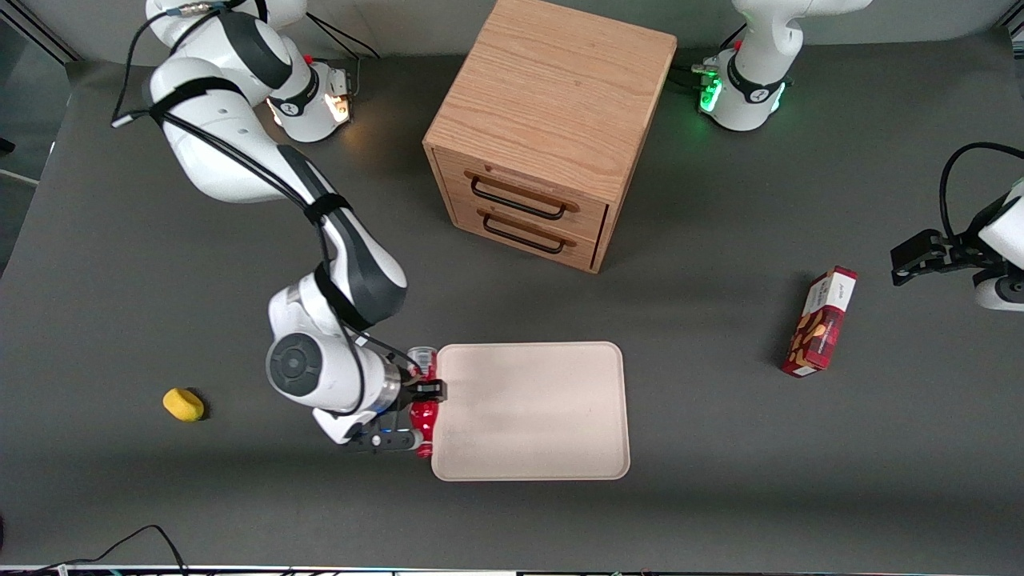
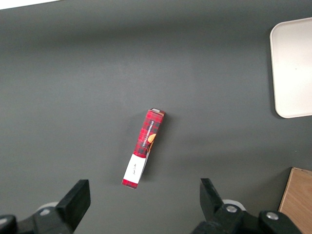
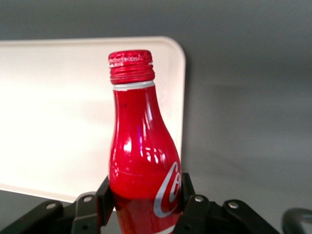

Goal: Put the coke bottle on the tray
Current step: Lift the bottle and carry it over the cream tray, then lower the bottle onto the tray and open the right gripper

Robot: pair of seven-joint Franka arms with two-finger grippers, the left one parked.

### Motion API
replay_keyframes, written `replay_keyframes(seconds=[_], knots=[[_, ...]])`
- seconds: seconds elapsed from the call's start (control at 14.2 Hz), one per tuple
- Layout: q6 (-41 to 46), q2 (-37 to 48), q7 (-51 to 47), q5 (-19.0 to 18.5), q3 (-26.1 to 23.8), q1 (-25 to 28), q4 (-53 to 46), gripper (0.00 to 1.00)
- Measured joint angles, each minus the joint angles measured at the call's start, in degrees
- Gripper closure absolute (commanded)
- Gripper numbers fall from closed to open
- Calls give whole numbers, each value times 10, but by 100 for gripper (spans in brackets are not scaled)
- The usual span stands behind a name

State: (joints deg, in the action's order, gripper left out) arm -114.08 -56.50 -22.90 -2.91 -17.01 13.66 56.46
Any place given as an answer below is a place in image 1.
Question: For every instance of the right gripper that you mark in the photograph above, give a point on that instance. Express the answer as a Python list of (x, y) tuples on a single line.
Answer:
[(413, 386)]

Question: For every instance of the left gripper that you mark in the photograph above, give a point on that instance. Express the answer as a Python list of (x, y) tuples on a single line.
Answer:
[(959, 246)]

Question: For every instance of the red coke bottle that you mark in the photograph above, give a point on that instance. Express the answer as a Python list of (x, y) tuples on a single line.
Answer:
[(424, 416)]

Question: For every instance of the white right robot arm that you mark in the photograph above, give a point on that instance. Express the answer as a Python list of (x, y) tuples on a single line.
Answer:
[(216, 152)]

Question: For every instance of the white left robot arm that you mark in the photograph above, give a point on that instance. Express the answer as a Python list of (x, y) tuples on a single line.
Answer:
[(768, 40)]

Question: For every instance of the beige rectangular plastic tray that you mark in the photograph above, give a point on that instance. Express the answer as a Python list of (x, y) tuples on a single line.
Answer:
[(532, 412)]

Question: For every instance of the red tartan shortbread box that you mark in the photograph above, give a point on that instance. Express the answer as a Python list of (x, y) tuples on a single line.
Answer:
[(822, 324)]

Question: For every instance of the yellow lemon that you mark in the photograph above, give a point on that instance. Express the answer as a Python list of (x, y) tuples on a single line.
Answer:
[(183, 404)]

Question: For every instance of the wooden two-drawer cabinet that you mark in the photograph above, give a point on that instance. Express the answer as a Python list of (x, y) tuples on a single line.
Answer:
[(552, 104)]

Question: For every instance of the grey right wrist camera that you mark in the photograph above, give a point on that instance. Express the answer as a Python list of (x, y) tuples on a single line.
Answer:
[(384, 441)]

